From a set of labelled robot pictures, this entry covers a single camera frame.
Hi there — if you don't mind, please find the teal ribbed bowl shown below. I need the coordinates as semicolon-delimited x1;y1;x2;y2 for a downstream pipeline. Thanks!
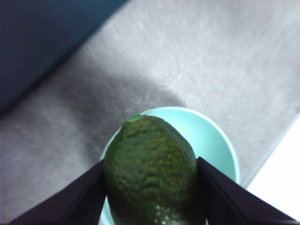
98;106;240;225

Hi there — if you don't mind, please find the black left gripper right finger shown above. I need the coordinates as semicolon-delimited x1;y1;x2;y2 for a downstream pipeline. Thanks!
195;156;298;225

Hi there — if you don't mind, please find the green avocado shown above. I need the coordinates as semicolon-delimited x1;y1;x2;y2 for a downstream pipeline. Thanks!
103;112;207;225

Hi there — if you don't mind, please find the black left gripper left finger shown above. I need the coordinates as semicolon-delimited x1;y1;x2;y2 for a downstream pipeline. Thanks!
9;159;107;225

